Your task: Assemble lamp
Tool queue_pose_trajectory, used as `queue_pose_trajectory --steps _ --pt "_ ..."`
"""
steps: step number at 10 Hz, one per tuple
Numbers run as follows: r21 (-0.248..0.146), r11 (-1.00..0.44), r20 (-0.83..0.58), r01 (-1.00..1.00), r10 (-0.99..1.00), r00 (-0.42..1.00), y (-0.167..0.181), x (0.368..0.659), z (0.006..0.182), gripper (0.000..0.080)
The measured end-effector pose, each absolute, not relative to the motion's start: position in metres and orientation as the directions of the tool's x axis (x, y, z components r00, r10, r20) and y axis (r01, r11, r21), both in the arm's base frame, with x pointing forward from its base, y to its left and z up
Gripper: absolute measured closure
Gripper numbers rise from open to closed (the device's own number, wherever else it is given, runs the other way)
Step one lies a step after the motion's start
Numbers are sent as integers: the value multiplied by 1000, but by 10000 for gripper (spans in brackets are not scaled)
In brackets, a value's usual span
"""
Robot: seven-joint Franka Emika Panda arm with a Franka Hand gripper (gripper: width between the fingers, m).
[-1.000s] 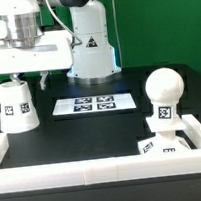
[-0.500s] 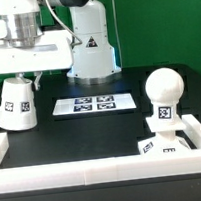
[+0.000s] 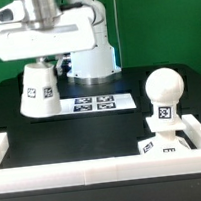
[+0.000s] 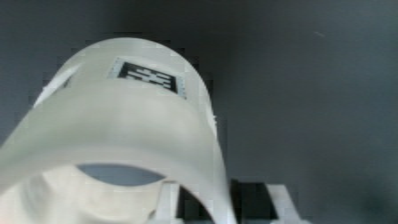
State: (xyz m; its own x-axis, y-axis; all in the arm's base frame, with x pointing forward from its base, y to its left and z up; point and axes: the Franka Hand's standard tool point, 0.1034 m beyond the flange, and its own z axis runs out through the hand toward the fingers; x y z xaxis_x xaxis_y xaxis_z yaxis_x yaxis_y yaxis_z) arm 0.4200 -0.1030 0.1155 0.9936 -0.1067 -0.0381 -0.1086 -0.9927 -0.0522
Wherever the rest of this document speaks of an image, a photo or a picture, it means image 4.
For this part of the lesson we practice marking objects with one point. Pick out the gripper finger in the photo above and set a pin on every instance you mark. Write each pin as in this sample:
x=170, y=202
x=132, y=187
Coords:
x=262, y=205

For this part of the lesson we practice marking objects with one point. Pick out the white lamp shade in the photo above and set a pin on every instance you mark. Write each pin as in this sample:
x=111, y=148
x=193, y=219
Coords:
x=115, y=148

